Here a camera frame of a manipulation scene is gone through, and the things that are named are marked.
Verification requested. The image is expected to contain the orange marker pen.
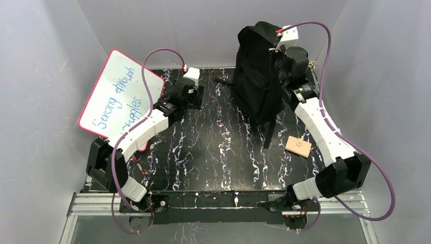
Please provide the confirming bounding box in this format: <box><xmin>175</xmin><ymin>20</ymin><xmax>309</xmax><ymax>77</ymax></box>
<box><xmin>133</xmin><ymin>155</ymin><xmax>146</xmax><ymax>176</ymax></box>

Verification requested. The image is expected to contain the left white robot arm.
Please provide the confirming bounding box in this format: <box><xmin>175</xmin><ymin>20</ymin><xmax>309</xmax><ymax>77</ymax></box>
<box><xmin>86</xmin><ymin>76</ymin><xmax>204</xmax><ymax>211</ymax></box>

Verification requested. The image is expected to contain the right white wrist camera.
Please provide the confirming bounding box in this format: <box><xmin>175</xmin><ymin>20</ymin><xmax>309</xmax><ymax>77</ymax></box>
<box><xmin>269</xmin><ymin>25</ymin><xmax>299</xmax><ymax>52</ymax></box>

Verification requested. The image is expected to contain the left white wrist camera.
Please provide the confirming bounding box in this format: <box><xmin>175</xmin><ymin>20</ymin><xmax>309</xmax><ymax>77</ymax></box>
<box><xmin>183</xmin><ymin>67</ymin><xmax>200</xmax><ymax>86</ymax></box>

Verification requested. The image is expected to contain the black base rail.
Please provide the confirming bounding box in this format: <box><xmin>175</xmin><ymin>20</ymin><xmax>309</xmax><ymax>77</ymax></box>
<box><xmin>119</xmin><ymin>190</ymin><xmax>309</xmax><ymax>230</ymax></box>

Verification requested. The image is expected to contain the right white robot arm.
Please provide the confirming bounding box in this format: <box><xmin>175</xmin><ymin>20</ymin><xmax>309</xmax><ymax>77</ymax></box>
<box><xmin>271</xmin><ymin>46</ymin><xmax>371</xmax><ymax>210</ymax></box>

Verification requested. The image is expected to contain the beige snap wallet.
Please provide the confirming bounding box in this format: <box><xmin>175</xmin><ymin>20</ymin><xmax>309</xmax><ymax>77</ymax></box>
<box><xmin>285</xmin><ymin>136</ymin><xmax>312</xmax><ymax>158</ymax></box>

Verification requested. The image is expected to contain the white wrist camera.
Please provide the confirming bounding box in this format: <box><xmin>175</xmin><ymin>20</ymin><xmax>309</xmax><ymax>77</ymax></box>
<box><xmin>183</xmin><ymin>67</ymin><xmax>200</xmax><ymax>86</ymax></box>
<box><xmin>269</xmin><ymin>25</ymin><xmax>299</xmax><ymax>52</ymax></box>

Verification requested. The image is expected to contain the pink-framed whiteboard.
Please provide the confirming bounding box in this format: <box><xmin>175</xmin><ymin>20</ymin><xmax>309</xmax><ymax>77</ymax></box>
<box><xmin>78</xmin><ymin>49</ymin><xmax>165</xmax><ymax>138</ymax></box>

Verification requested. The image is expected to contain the black student backpack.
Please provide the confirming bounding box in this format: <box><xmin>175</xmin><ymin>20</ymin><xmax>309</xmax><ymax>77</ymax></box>
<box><xmin>214</xmin><ymin>21</ymin><xmax>285</xmax><ymax>149</ymax></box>

